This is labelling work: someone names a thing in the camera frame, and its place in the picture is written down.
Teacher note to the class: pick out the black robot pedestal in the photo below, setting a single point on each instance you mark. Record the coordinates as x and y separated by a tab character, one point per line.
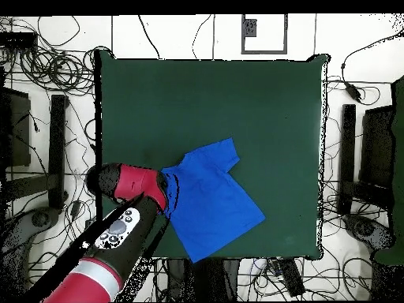
205	279

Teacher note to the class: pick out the black power adapter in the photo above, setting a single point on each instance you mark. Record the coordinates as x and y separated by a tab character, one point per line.
353	91

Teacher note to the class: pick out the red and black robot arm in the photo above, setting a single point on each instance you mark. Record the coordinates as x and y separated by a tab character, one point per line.
126	214

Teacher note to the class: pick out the blue laundry garment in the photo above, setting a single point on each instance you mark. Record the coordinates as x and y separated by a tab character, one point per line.
208	205

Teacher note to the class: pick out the grey floor frame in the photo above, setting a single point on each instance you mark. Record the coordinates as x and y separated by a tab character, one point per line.
264	51

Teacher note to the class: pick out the black monitor box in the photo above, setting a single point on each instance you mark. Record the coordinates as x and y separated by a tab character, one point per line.
377	148
19	132

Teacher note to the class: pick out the green cloth covered table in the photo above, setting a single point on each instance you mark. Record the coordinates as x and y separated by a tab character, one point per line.
398	157

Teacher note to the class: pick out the flat black box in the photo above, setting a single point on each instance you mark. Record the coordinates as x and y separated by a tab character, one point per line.
17	40

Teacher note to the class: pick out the grey chair base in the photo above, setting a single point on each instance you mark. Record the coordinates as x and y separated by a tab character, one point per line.
366	228
41	218

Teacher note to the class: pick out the long black box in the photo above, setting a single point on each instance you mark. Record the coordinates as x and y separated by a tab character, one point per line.
292	277

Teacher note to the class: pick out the dark green table cloth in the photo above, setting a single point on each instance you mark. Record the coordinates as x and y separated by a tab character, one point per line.
189	104

